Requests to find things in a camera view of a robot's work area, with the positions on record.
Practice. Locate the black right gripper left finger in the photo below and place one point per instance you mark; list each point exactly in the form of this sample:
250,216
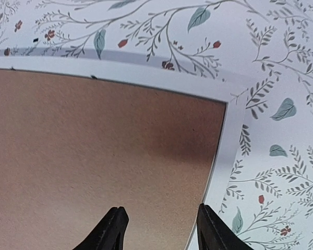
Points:
109,233

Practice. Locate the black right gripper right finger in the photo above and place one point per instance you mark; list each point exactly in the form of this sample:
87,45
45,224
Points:
214,234

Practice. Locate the brown cardboard backing board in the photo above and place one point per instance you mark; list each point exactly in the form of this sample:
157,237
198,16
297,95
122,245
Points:
94,156

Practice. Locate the white picture frame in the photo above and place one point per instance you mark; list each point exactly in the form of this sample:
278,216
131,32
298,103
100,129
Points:
229,130

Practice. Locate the floral patterned table cover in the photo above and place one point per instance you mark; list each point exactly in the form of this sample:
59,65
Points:
267,46

